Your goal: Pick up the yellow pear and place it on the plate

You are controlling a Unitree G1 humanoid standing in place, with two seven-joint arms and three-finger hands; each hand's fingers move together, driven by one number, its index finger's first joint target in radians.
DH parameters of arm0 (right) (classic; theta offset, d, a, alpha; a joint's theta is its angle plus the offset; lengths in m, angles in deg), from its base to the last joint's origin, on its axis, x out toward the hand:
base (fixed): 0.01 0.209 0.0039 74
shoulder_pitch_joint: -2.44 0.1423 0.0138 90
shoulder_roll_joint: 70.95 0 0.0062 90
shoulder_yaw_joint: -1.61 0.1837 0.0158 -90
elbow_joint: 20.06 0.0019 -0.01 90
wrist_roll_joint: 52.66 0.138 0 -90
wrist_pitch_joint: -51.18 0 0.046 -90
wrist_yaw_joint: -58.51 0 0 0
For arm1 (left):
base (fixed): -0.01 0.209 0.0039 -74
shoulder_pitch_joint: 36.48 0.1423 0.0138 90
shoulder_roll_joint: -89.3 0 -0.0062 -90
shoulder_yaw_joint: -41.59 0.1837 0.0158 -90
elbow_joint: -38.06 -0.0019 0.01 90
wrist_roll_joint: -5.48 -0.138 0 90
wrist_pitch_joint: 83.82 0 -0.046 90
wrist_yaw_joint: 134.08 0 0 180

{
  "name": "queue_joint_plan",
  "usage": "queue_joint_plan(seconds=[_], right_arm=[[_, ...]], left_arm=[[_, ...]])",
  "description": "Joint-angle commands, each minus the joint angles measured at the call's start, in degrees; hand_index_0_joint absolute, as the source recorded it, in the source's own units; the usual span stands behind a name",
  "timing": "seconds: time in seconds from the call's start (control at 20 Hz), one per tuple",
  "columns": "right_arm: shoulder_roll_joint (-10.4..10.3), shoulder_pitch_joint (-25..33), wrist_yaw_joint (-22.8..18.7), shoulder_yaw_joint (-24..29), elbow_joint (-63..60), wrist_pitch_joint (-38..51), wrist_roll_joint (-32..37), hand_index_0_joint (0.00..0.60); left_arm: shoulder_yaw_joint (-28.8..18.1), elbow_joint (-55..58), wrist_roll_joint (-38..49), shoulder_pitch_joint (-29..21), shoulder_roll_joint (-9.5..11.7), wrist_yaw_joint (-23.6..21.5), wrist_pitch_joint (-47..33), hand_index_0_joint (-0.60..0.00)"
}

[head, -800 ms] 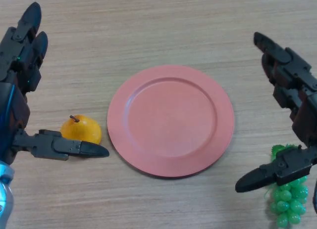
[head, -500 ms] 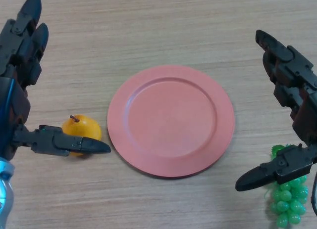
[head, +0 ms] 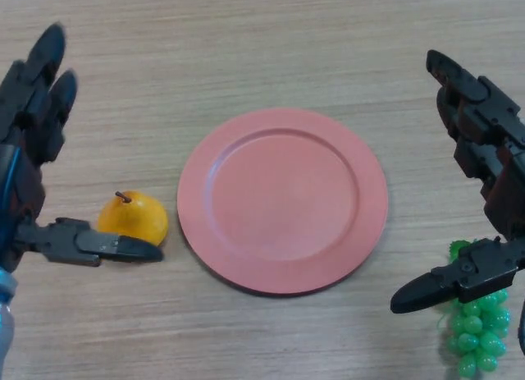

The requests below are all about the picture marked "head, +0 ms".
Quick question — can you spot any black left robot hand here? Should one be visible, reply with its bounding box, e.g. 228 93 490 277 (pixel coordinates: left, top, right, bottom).
0 21 165 274

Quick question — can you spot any yellow pear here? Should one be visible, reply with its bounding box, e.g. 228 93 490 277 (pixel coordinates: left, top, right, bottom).
97 190 170 247

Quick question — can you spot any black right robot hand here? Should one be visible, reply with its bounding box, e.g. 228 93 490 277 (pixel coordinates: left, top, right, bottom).
390 49 525 314

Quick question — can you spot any green grape bunch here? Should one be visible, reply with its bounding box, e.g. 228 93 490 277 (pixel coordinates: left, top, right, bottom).
441 239 513 378

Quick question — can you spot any pink round plate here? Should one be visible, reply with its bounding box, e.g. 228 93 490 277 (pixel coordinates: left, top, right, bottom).
176 107 390 295

